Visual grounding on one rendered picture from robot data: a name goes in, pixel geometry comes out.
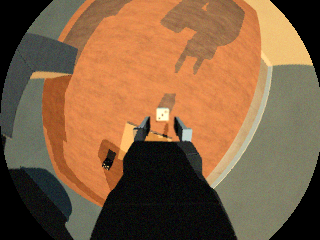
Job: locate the white die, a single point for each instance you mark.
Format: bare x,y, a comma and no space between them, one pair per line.
162,114

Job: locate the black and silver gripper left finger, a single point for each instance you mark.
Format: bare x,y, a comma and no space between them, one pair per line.
140,133

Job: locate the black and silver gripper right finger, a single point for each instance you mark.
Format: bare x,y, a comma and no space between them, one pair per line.
184,133

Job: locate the tan square mat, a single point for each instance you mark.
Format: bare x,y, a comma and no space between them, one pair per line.
127,139

